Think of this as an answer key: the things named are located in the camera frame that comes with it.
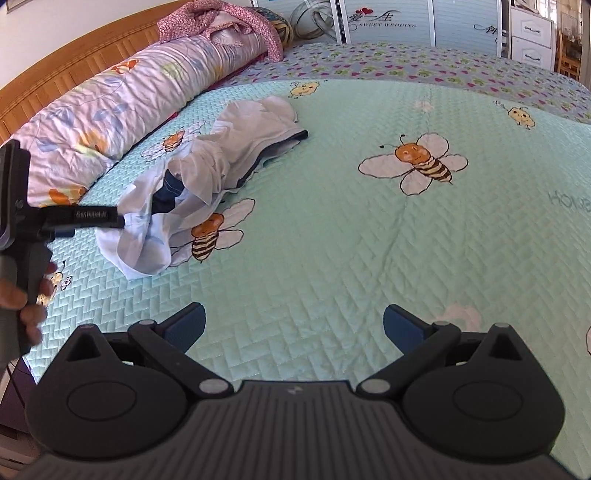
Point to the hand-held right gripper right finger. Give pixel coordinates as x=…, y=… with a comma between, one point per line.
x=404, y=325

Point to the wooden chair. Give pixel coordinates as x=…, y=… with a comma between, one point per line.
x=568, y=55

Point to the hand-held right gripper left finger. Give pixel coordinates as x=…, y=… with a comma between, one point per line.
x=187, y=325

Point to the colourful patterned cushion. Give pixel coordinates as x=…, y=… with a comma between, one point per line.
x=282, y=30

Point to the white drawer cabinet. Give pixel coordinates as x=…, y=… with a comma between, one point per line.
x=531, y=32

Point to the green bee-print quilt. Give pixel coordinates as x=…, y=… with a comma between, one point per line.
x=323, y=230

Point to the white T-shirt with navy trim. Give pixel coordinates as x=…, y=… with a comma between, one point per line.
x=240, y=138

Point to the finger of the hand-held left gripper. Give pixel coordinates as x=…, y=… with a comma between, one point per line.
x=87, y=217

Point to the lilac floral rolled duvet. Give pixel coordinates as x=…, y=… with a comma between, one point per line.
x=115, y=106

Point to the person's left hand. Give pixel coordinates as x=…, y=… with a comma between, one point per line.
x=32, y=325

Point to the wooden headboard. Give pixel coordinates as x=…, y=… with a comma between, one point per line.
x=60, y=60

